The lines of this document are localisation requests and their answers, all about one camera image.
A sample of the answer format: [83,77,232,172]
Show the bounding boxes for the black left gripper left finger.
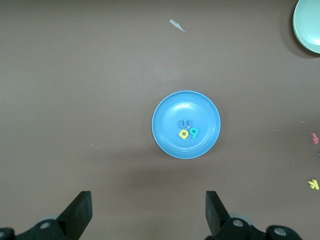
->
[0,190,94,240]

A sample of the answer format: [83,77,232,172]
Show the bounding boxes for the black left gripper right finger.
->
[204,190,304,240]

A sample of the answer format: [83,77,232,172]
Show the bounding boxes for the teal letter b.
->
[187,127,200,140]

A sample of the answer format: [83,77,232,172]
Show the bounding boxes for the blue plate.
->
[151,90,222,160]

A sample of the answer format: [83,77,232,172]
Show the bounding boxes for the brown table cover sheet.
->
[0,0,320,240]

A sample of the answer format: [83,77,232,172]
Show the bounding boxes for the small grey paper scrap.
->
[169,19,186,33]

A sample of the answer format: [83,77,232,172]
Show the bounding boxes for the pale green plate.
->
[292,0,320,55]

